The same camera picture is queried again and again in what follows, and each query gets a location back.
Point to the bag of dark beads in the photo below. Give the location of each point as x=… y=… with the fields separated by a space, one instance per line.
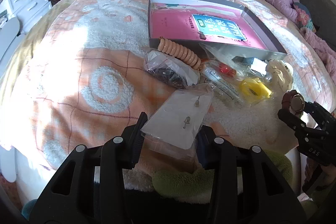
x=170 y=70

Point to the pink knitted blanket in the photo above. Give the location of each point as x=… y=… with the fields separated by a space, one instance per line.
x=325 y=53

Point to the green fleece sleeve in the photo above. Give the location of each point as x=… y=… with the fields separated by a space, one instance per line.
x=196 y=187

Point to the earring card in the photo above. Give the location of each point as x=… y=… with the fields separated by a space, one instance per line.
x=172 y=129

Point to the brown strap wrist watch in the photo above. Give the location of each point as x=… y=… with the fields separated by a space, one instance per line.
x=293 y=102

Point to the grey headboard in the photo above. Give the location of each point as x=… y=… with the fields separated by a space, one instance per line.
x=323 y=14

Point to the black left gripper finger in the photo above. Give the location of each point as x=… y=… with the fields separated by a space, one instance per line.
x=215 y=153
x=119 y=153

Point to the white drawer cabinet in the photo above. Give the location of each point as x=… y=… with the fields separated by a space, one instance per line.
x=28 y=12

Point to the clear bag with printed label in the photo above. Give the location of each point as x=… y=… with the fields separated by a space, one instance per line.
x=226 y=91

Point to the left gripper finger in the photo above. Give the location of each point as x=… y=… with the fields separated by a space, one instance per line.
x=296 y=124
x=321 y=116

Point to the peach white fleece blanket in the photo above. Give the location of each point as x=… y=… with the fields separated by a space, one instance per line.
x=78 y=77

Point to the grey cardboard box pink lining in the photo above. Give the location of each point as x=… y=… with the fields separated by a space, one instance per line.
x=224 y=25

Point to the red beads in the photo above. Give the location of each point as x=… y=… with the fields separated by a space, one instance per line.
x=223 y=68

